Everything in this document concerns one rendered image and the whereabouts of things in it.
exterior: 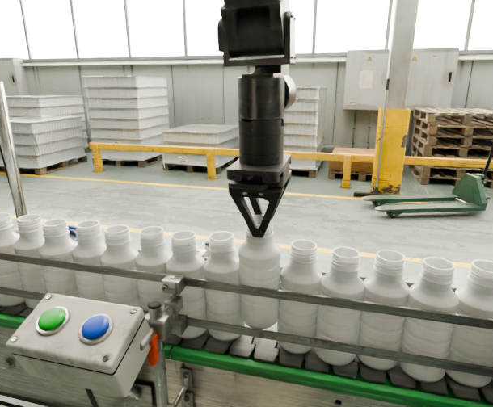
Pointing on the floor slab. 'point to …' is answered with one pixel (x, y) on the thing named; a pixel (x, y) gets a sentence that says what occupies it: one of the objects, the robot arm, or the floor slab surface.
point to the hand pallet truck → (473, 197)
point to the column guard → (390, 150)
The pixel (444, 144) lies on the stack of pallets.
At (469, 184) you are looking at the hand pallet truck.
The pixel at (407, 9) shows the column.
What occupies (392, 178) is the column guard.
